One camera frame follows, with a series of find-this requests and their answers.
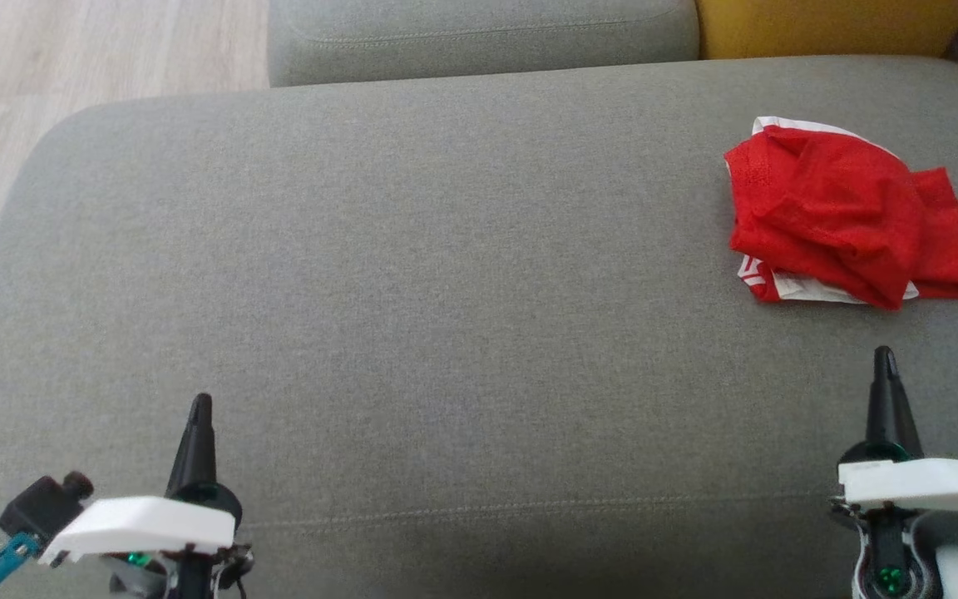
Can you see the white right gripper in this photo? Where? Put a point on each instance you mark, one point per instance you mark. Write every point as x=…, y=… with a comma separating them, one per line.
x=928, y=487

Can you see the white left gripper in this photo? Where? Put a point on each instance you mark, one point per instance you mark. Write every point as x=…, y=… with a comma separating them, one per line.
x=138, y=528

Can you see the red white sleeveless jersey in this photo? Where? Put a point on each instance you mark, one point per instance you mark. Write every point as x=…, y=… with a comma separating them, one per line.
x=807, y=289

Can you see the red Bulls jersey top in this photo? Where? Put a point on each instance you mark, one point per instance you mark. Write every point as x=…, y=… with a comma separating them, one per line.
x=828, y=200

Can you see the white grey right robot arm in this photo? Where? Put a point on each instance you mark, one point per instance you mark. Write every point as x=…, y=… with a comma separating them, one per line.
x=957, y=574

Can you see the large grey sofa chaise cushion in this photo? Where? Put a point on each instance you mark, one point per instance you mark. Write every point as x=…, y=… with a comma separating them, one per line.
x=446, y=291

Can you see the yellow sofa back cushion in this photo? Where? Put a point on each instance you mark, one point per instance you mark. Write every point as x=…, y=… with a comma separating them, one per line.
x=828, y=25

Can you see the grey sofa seat cushion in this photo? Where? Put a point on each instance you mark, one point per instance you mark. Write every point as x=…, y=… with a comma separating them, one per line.
x=479, y=37

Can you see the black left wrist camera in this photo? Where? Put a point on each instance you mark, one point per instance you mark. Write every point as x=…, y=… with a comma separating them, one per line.
x=42, y=503

